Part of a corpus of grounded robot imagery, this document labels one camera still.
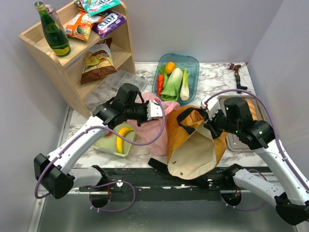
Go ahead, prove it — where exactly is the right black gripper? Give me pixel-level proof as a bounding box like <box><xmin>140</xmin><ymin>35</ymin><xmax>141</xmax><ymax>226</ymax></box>
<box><xmin>204</xmin><ymin>106</ymin><xmax>240</xmax><ymax>135</ymax></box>

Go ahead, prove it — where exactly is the pink plastic grocery bag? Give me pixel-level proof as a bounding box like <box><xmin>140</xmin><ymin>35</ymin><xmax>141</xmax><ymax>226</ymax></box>
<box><xmin>127</xmin><ymin>101</ymin><xmax>180</xmax><ymax>156</ymax></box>

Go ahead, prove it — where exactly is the yellow banana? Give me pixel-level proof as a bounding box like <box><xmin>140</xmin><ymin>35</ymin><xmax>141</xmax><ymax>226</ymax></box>
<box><xmin>116</xmin><ymin>127</ymin><xmax>133</xmax><ymax>154</ymax></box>

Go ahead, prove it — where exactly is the napa cabbage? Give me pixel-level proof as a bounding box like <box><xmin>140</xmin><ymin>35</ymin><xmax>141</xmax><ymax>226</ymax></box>
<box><xmin>161</xmin><ymin>68</ymin><xmax>183</xmax><ymax>101</ymax></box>

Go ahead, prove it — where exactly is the orange tote bag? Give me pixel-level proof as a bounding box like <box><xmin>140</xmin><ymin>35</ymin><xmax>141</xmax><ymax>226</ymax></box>
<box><xmin>148</xmin><ymin>105</ymin><xmax>227</xmax><ymax>188</ymax></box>

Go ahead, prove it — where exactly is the orange carrot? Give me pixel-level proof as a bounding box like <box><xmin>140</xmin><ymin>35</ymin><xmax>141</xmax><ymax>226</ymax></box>
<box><xmin>157</xmin><ymin>74</ymin><xmax>165</xmax><ymax>96</ymax></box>

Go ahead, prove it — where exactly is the green celery stalk bunch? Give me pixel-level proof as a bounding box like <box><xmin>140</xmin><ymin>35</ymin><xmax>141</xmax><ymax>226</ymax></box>
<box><xmin>180</xmin><ymin>68</ymin><xmax>190</xmax><ymax>101</ymax></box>

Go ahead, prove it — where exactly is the orange tangerine fruit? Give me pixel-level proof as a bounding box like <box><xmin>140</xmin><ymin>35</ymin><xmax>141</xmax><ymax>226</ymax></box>
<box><xmin>165</xmin><ymin>62</ymin><xmax>176</xmax><ymax>75</ymax></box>

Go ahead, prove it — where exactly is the orange snack packet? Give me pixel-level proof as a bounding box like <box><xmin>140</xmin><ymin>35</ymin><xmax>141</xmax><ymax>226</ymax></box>
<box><xmin>64</xmin><ymin>11</ymin><xmax>104</xmax><ymax>42</ymax></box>

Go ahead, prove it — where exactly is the colourful snack packet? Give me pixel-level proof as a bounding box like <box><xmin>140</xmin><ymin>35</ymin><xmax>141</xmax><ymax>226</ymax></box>
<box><xmin>74</xmin><ymin>0</ymin><xmax>121</xmax><ymax>16</ymax></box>

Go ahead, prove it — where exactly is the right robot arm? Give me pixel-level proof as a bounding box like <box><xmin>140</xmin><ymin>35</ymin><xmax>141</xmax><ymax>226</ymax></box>
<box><xmin>201</xmin><ymin>96</ymin><xmax>309</xmax><ymax>225</ymax></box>

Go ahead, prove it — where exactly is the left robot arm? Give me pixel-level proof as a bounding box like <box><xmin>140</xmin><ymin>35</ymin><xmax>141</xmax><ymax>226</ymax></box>
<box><xmin>34</xmin><ymin>83</ymin><xmax>165</xmax><ymax>199</ymax></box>

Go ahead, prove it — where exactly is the silver metal tray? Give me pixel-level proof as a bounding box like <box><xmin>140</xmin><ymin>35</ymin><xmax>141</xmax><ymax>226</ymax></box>
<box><xmin>218</xmin><ymin>95</ymin><xmax>265</xmax><ymax>152</ymax></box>

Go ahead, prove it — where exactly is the long baguette bread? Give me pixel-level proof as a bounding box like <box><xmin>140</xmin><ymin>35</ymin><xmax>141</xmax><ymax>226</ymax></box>
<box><xmin>244</xmin><ymin>98</ymin><xmax>258</xmax><ymax>120</ymax></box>

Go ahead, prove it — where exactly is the light green plastic basket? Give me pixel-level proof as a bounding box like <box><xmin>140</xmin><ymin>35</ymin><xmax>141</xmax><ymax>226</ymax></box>
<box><xmin>92</xmin><ymin>122</ymin><xmax>136</xmax><ymax>157</ymax></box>

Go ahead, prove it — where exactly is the clear plastic compartment box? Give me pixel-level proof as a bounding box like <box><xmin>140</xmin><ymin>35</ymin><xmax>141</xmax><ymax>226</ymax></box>
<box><xmin>105</xmin><ymin>70</ymin><xmax>148</xmax><ymax>92</ymax></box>

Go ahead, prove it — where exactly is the black clamp tool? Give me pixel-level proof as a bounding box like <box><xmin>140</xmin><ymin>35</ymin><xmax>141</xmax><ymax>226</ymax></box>
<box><xmin>234</xmin><ymin>73</ymin><xmax>248</xmax><ymax>94</ymax></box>

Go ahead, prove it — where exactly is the small brown silver tool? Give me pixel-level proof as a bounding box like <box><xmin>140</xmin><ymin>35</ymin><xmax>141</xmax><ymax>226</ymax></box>
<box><xmin>228</xmin><ymin>63</ymin><xmax>241</xmax><ymax>73</ymax></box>

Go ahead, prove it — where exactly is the teal transparent plastic container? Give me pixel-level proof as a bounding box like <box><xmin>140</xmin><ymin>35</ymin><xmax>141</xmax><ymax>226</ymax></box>
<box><xmin>152</xmin><ymin>53</ymin><xmax>199</xmax><ymax>106</ymax></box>

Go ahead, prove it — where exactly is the brown potato chips bag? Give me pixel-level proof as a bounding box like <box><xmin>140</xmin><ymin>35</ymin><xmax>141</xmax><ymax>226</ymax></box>
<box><xmin>80</xmin><ymin>38</ymin><xmax>117</xmax><ymax>85</ymax></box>

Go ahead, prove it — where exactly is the wooden shelf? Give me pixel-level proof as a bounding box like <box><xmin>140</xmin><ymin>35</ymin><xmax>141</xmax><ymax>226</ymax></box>
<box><xmin>18</xmin><ymin>2</ymin><xmax>136</xmax><ymax>118</ymax></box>

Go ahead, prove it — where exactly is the purple Fox's candy bag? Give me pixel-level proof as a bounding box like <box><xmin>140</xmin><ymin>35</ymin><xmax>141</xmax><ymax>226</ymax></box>
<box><xmin>92</xmin><ymin>10</ymin><xmax>126</xmax><ymax>38</ymax></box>

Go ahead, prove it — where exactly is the green glass bottle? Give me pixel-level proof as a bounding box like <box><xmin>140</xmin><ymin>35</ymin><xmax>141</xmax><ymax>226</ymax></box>
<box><xmin>34</xmin><ymin>1</ymin><xmax>71</xmax><ymax>57</ymax></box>

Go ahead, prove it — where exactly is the red silver soda can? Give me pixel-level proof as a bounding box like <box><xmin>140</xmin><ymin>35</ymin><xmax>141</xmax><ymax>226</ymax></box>
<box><xmin>45</xmin><ymin>4</ymin><xmax>64</xmax><ymax>30</ymax></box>

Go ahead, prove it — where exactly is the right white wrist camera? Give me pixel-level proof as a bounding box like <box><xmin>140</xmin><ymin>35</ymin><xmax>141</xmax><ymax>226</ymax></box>
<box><xmin>201</xmin><ymin>95</ymin><xmax>221</xmax><ymax>120</ymax></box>

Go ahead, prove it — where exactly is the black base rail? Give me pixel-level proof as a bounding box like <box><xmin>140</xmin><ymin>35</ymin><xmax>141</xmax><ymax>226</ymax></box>
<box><xmin>79</xmin><ymin>166</ymin><xmax>261</xmax><ymax>203</ymax></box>

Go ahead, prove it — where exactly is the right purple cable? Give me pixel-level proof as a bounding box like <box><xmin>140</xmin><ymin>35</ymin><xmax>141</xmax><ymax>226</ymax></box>
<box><xmin>205</xmin><ymin>88</ymin><xmax>309</xmax><ymax>211</ymax></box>

